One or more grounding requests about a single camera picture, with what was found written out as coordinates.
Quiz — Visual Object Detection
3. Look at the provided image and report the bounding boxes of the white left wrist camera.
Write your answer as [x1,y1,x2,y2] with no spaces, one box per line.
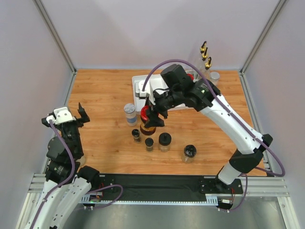
[48,106,76,125]

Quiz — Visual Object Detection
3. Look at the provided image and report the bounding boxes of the small spice bottle lower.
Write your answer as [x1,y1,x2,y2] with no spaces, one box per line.
[145,138,154,152]

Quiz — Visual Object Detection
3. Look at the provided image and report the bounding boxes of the white-contents jar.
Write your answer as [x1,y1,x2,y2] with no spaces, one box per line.
[210,72,220,86]

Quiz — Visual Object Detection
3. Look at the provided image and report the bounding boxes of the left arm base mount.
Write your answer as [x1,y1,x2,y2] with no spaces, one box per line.
[82,175,120,206]

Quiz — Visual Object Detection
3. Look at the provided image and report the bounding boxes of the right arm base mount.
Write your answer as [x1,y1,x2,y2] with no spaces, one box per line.
[199,176,244,194]

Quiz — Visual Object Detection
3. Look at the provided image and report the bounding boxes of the tall jar white beads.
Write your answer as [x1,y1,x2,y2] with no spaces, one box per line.
[124,103,137,126]

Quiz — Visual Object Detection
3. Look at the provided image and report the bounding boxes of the white divided tray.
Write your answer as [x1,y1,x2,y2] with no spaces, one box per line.
[132,70,198,113]

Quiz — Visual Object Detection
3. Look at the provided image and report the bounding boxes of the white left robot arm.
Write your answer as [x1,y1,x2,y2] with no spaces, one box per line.
[25,105,100,229]

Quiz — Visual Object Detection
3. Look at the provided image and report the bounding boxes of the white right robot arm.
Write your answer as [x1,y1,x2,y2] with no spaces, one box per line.
[139,64,273,193]

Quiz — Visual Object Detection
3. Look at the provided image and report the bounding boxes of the black-knob lid glass jar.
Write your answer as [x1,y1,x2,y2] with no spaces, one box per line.
[159,133,172,152]

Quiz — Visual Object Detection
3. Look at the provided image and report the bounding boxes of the tall bottle dark contents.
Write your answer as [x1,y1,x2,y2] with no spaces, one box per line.
[200,41,208,61]

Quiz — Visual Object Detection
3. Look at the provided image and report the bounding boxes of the black-lid glass jar right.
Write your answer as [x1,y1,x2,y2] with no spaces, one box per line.
[182,145,197,163]

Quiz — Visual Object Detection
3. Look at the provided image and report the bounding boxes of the red-lid sauce jar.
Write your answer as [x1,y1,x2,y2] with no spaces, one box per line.
[140,105,156,136]
[187,73,194,83]

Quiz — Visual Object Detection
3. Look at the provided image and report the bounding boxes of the black base cloth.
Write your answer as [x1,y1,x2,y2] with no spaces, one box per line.
[99,174,206,202]

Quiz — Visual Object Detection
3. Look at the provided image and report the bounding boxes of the clear oil bottle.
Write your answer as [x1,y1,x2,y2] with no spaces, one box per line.
[200,47,211,68]

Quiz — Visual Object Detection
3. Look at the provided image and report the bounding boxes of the oil bottle with dark sauce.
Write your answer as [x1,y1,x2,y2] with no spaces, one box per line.
[201,57,212,78]

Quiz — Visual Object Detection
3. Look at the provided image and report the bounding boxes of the small black-cap spice bottle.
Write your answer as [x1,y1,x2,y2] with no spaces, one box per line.
[132,129,141,143]

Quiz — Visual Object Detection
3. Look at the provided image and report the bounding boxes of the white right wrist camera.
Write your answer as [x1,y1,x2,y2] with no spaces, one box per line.
[133,80,153,99]

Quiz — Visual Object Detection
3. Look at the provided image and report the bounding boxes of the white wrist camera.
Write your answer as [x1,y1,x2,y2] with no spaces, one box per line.
[133,80,153,99]
[48,106,76,125]

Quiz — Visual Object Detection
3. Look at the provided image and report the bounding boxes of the aluminium frame rail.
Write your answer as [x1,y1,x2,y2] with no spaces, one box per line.
[28,173,290,206]

